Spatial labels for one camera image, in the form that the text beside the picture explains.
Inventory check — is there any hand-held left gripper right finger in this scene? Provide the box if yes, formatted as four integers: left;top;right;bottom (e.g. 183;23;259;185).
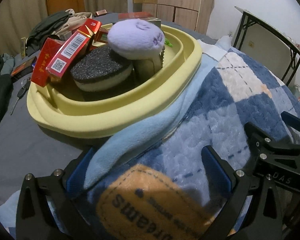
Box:
201;145;283;240

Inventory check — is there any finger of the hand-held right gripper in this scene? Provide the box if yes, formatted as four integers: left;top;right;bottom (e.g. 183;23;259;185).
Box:
281;111;300;145
244;122;274;155

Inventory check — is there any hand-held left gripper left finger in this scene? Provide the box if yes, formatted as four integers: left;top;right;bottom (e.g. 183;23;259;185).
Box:
15;147;95;240

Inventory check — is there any yellow plastic basin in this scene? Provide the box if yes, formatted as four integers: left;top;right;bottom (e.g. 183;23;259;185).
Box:
27;24;203;138

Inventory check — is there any black foam disc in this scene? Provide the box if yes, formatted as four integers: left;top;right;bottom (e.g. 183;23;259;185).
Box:
70;46;133;92

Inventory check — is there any red cigarette box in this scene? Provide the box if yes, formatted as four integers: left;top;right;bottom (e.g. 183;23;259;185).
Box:
31;38;63;87
45;19;102;81
94;26;110;46

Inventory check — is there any purple plush toy keychain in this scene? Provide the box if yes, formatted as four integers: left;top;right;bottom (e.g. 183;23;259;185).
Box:
107;19;173;68

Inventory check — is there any silver grey box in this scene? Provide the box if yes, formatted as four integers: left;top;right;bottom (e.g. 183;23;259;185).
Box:
147;17;162;29

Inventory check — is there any large red box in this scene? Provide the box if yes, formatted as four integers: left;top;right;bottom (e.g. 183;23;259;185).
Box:
118;12;153;20

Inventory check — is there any blue plaid fleece blanket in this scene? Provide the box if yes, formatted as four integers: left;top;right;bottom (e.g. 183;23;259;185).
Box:
0;36;300;240

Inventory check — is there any black folding table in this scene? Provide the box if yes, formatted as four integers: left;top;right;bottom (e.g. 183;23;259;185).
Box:
234;6;300;85

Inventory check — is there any key bunch with black fob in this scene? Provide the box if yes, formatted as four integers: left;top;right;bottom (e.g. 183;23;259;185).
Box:
10;78;31;115

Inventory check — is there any small dark red box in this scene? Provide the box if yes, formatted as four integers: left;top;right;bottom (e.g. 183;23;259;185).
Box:
11;56;37;77

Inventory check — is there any slim gold box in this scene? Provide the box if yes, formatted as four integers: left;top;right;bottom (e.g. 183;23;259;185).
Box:
20;37;27;59

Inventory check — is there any dark green garment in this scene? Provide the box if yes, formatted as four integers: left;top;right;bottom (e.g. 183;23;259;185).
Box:
27;11;73;55

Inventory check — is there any beige garment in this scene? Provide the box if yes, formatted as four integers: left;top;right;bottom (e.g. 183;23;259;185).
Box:
57;9;93;40

